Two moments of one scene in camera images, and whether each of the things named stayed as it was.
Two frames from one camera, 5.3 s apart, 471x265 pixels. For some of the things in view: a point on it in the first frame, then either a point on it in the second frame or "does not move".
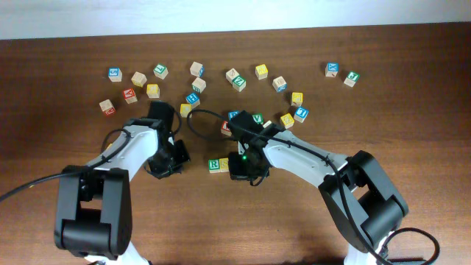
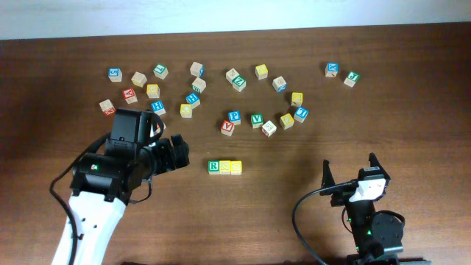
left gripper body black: [168, 160] does not move
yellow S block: [224, 165] does not move
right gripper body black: [241, 165] to [341, 198]
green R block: [214, 165] does not move
